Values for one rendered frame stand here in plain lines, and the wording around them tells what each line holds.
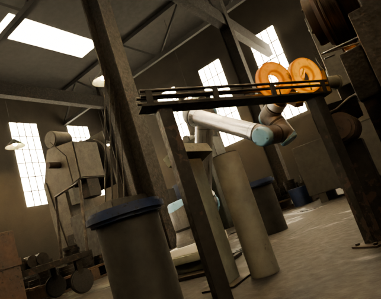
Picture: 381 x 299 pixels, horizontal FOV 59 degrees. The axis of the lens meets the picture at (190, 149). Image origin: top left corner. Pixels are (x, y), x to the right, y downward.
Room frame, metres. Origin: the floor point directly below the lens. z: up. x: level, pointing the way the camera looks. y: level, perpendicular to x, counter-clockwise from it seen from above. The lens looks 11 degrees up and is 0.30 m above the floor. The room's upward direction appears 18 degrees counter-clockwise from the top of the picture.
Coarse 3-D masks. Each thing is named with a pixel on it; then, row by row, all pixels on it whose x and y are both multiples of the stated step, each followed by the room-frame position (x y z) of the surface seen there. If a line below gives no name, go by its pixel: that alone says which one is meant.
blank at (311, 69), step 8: (296, 64) 1.33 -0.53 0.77; (304, 64) 1.35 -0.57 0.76; (312, 64) 1.36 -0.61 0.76; (296, 72) 1.33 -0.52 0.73; (312, 72) 1.36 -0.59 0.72; (320, 72) 1.37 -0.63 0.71; (296, 80) 1.32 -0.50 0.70; (304, 80) 1.34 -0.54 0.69; (296, 88) 1.34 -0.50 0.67; (304, 88) 1.33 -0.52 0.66; (312, 88) 1.35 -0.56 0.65
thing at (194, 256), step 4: (228, 240) 2.16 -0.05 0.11; (196, 252) 1.94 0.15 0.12; (180, 256) 2.00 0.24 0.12; (184, 256) 1.95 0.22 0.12; (188, 256) 1.93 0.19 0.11; (192, 256) 1.92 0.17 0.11; (196, 256) 1.91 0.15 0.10; (176, 260) 1.98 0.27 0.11; (180, 260) 1.96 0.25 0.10; (184, 260) 1.95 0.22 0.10; (188, 260) 1.94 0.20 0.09; (192, 260) 1.93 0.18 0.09; (196, 260) 1.92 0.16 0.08; (176, 264) 1.98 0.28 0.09; (180, 264) 1.97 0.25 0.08
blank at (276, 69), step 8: (264, 64) 1.28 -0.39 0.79; (272, 64) 1.29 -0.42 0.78; (280, 64) 1.31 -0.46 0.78; (256, 72) 1.29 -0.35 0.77; (264, 72) 1.27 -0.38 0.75; (272, 72) 1.30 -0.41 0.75; (280, 72) 1.30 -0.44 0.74; (288, 72) 1.32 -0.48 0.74; (256, 80) 1.28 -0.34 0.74; (264, 80) 1.27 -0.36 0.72; (280, 80) 1.32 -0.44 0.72; (288, 80) 1.31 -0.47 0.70
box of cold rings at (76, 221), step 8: (168, 192) 4.91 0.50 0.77; (112, 200) 4.05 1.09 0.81; (120, 200) 4.15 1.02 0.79; (128, 200) 4.25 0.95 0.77; (176, 200) 5.01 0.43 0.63; (96, 208) 4.21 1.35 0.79; (104, 208) 4.13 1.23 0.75; (80, 216) 4.41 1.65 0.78; (88, 216) 4.32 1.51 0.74; (72, 224) 4.53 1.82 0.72; (80, 224) 4.44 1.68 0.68; (80, 232) 4.46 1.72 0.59; (88, 232) 4.36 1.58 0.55; (96, 232) 4.28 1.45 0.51; (80, 240) 4.49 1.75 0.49; (88, 240) 4.39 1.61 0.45; (96, 240) 4.30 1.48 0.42; (80, 248) 4.51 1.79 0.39; (96, 248) 4.32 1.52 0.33
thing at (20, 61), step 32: (0, 0) 8.09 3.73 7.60; (32, 0) 6.70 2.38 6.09; (64, 0) 8.86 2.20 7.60; (128, 0) 9.76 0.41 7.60; (160, 0) 10.27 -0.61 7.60; (224, 0) 11.45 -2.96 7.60; (128, 32) 11.49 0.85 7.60; (160, 32) 12.17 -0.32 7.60; (192, 32) 10.30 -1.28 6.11; (0, 64) 10.90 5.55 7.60; (32, 64) 11.52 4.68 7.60; (64, 64) 12.21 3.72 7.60; (96, 64) 12.77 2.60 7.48
